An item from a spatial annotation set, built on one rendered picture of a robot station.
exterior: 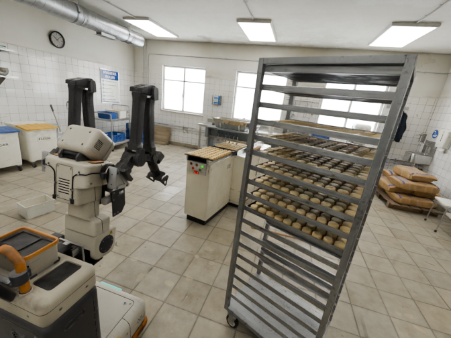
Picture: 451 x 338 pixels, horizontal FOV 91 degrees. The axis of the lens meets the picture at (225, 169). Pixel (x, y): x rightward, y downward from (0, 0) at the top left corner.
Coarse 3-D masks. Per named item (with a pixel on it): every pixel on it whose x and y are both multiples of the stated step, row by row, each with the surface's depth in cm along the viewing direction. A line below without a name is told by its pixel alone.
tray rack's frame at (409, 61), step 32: (288, 64) 106; (320, 64) 97; (352, 64) 90; (384, 64) 84; (416, 64) 86; (384, 128) 85; (384, 160) 124; (352, 224) 98; (352, 256) 143; (256, 288) 181; (256, 320) 155; (288, 320) 158
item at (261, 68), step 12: (252, 108) 120; (252, 120) 121; (252, 132) 123; (252, 144) 126; (240, 192) 136; (240, 204) 137; (240, 216) 139; (240, 228) 143; (228, 276) 155; (228, 288) 158; (228, 300) 160
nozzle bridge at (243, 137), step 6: (210, 126) 330; (210, 132) 336; (216, 132) 333; (222, 132) 328; (228, 132) 324; (234, 132) 310; (240, 132) 306; (246, 132) 311; (210, 138) 343; (222, 138) 325; (228, 138) 325; (234, 138) 322; (240, 138) 317; (246, 138) 304; (210, 144) 347; (246, 144) 306
